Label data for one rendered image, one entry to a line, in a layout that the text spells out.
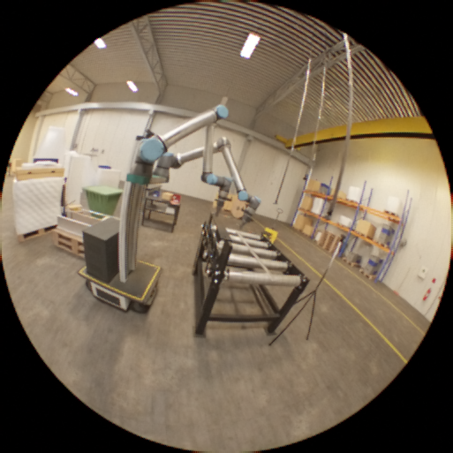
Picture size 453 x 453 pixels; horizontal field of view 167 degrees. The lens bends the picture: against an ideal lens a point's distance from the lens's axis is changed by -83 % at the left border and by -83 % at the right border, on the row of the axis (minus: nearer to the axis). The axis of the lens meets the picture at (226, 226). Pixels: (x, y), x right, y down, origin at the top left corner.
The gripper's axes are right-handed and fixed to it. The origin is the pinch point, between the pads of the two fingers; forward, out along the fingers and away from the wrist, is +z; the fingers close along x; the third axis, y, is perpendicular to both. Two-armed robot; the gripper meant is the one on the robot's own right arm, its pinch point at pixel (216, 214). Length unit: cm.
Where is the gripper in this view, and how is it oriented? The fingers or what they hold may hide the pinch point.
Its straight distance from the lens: 140.3
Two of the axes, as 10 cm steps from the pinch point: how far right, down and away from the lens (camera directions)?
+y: -9.4, -2.2, -2.6
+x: 1.8, 3.1, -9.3
